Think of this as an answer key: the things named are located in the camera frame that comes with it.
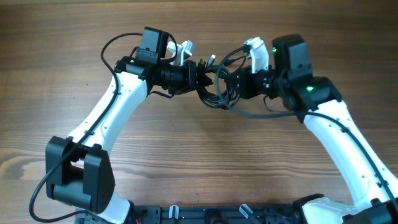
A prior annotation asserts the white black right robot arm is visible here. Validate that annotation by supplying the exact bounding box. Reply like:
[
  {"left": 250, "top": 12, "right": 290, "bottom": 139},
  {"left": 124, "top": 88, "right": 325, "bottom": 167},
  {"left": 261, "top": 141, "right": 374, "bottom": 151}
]
[{"left": 234, "top": 34, "right": 397, "bottom": 223}]

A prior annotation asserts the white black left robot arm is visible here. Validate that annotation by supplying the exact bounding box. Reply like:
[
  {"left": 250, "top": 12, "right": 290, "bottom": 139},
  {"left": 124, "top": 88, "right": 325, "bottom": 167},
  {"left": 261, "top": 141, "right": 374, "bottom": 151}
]
[{"left": 40, "top": 27, "right": 211, "bottom": 223}]

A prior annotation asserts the black USB cable bundle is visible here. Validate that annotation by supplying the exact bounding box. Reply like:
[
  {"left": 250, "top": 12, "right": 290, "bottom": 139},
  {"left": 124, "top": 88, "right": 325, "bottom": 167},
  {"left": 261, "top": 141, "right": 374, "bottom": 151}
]
[{"left": 195, "top": 54, "right": 249, "bottom": 110}]

